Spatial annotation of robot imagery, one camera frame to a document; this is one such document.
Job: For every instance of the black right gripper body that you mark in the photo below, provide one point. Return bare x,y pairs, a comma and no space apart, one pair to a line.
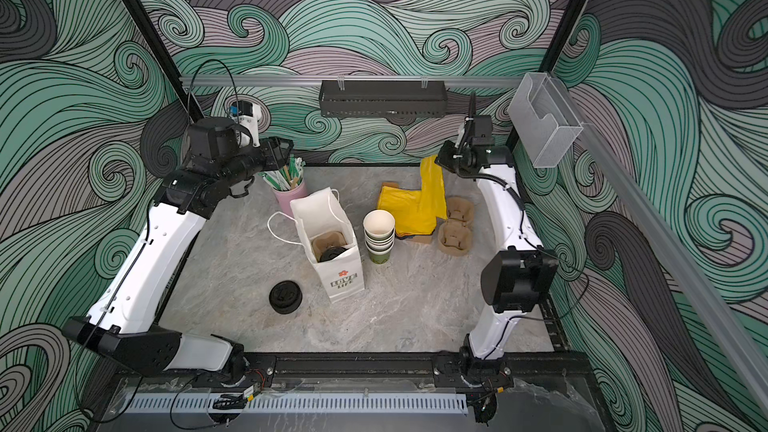
454,159

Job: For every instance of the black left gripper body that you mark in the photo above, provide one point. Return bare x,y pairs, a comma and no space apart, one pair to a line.
248,164

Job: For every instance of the yellow paper napkin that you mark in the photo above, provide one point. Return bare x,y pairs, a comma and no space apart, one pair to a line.
433,196

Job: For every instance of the brown pulp cup carrier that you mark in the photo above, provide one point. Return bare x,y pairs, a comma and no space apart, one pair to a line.
455,235
326,240

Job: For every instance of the white green paper bag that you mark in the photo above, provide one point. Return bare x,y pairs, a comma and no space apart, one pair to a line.
316,214

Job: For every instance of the black cup lid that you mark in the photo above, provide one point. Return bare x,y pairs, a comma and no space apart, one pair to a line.
331,253

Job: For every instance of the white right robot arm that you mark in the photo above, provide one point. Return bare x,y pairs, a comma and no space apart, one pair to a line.
520,275

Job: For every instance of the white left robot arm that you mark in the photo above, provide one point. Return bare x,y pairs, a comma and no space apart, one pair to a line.
121,326

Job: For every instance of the pink holder cup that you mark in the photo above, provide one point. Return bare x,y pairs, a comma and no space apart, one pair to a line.
284,198

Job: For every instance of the stack of green paper cups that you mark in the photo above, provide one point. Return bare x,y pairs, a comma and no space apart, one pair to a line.
379,230

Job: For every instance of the stack of black cup lids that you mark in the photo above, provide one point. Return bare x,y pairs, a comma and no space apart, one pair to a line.
285,297

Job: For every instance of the clear acrylic wall pocket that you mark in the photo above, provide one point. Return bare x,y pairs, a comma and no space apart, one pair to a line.
544,116

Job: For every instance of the black wall shelf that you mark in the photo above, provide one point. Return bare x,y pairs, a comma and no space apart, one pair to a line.
383,99

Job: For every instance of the aluminium wall rail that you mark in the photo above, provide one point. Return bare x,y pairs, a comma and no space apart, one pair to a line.
276,80

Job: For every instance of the black cage frame post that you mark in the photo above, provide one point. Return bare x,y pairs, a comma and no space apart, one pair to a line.
172,120

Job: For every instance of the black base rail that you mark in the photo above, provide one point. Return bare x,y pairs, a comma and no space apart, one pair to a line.
443,370

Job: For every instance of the white slotted cable duct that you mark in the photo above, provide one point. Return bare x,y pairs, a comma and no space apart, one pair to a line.
376,403

